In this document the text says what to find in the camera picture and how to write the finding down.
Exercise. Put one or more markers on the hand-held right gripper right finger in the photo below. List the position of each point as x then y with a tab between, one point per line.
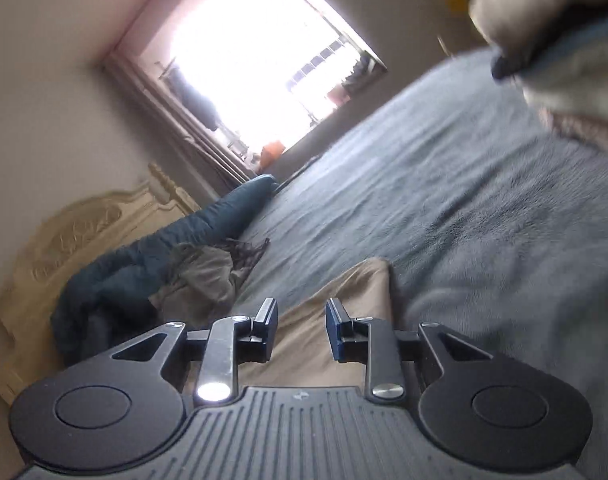
336	332

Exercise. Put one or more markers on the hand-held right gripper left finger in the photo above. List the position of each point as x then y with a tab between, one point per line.
269	330

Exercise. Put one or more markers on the beige pants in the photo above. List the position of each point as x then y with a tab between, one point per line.
301	335

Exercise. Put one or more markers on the stack of folded clothes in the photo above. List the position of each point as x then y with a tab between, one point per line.
534	0

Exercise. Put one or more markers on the dark thin garment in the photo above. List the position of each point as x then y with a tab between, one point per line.
251	255

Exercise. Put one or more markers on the grey garment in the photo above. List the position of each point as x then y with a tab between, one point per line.
208	270

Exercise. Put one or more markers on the dark teal pillow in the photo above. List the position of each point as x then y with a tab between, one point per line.
133	270

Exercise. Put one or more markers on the orange bag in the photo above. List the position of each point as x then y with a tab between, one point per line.
271	154

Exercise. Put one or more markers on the grey curtain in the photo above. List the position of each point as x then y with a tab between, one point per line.
193	132

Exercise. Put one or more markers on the carved cream headboard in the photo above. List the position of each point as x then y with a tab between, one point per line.
58	240

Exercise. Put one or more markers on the orange flower pot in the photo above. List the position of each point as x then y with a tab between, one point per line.
339	95

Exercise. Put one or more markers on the cardboard box with shoes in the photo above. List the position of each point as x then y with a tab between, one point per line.
364	71

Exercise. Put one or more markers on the bright window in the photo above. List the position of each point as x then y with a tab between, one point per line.
249	50

